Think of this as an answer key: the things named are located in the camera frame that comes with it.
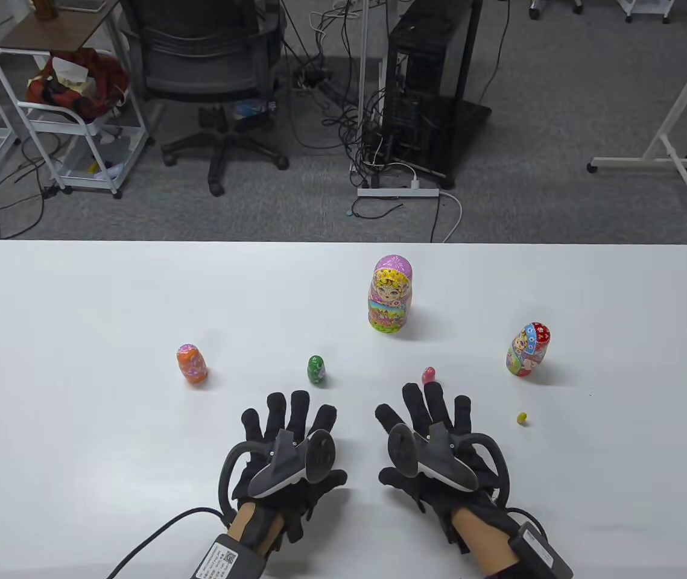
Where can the person's left hand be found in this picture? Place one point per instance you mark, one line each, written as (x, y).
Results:
(259, 422)

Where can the person's right hand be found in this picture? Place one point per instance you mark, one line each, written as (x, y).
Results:
(424, 410)

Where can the small pink Russian doll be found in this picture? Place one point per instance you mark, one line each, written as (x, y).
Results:
(428, 374)

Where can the green Russian doll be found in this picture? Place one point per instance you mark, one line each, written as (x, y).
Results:
(316, 371)

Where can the orange Russian doll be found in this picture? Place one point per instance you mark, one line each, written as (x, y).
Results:
(192, 365)

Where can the red and blue Russian doll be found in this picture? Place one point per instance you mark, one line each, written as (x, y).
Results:
(527, 350)

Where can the large pink Russian doll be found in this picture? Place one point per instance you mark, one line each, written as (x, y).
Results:
(390, 295)

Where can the person's right forearm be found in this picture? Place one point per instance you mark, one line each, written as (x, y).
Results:
(488, 543)

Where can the person's left forearm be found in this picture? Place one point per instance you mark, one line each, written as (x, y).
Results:
(246, 525)

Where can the dark grey tracking controller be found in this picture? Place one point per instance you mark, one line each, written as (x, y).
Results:
(283, 470)
(446, 464)

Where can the white power strip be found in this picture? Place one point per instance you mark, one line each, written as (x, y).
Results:
(391, 193)

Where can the white vertical pole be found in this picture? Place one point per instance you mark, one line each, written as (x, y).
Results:
(362, 90)

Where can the white rolling cart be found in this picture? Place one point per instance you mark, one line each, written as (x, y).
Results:
(93, 129)

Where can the black computer tower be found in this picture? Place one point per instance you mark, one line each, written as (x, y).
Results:
(421, 60)

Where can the black office chair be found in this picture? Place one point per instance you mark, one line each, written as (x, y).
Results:
(198, 54)

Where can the red patterned bag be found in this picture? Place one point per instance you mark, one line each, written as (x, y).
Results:
(102, 78)

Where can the whiteboard on white stand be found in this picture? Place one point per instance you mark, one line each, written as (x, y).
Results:
(675, 114)

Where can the white tissue paper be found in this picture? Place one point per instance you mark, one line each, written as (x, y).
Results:
(69, 71)

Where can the brown wooden side table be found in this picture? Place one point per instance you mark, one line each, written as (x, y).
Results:
(60, 30)

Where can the brown jar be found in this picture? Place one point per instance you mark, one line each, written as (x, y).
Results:
(44, 9)

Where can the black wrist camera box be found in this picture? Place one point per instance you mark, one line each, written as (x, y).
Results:
(222, 558)
(539, 552)

